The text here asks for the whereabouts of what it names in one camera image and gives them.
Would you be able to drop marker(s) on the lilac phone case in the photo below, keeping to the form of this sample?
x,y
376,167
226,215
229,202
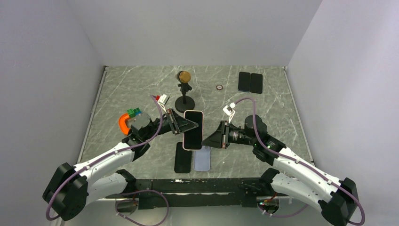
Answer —
x,y
202,159

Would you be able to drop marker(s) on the blue smartphone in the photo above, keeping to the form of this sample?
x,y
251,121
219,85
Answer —
x,y
244,81

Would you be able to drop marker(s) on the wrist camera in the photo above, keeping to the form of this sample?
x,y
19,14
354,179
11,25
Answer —
x,y
229,110
162,100

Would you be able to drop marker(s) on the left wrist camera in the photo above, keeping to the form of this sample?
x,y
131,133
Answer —
x,y
162,100

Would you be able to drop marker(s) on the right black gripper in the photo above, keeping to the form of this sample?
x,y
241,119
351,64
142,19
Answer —
x,y
220,138

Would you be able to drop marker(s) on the orange toy with blocks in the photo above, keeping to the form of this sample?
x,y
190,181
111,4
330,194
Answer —
x,y
123,120

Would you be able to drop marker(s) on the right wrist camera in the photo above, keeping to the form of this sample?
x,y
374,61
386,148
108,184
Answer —
x,y
229,110

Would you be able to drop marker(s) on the black phone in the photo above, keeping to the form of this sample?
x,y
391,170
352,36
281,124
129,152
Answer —
x,y
256,83

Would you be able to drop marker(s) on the black phone case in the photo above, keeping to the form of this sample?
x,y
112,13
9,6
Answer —
x,y
183,159

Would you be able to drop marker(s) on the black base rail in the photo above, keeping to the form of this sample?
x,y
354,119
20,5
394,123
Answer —
x,y
200,192

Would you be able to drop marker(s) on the black stand with gold disc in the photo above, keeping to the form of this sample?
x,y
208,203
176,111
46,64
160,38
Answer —
x,y
184,102

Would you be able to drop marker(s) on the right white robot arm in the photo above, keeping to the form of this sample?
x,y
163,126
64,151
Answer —
x,y
289,174

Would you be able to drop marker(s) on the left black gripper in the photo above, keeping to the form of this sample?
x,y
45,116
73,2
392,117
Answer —
x,y
180,124

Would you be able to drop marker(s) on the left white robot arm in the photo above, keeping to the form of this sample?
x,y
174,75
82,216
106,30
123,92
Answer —
x,y
71,188

